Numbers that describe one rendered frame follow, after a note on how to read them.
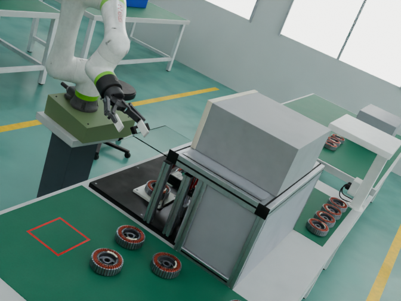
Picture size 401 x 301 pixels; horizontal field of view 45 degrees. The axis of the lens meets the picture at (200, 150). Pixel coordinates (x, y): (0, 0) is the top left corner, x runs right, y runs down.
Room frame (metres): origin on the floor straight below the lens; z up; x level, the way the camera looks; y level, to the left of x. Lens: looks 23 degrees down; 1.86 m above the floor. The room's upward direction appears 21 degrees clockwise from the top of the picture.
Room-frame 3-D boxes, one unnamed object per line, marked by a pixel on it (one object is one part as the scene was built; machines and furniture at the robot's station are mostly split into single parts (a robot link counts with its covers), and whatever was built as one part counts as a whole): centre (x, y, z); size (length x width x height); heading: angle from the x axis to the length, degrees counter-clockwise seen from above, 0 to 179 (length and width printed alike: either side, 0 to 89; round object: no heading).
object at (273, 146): (1.88, -0.22, 1.22); 0.44 x 0.39 x 0.20; 157
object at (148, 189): (1.90, 0.12, 0.80); 0.11 x 0.11 x 0.04
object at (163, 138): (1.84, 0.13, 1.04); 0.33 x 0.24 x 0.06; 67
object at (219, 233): (1.56, -0.17, 0.91); 0.28 x 0.03 x 0.32; 67
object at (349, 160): (4.12, -1.05, 0.37); 1.85 x 1.10 x 0.75; 157
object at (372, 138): (2.62, -0.82, 0.98); 0.37 x 0.35 x 0.46; 157
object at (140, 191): (1.90, 0.12, 0.78); 0.15 x 0.15 x 0.01; 67
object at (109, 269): (1.36, 0.17, 0.77); 0.11 x 0.11 x 0.04
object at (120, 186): (2.01, 0.05, 0.76); 0.64 x 0.47 x 0.02; 157
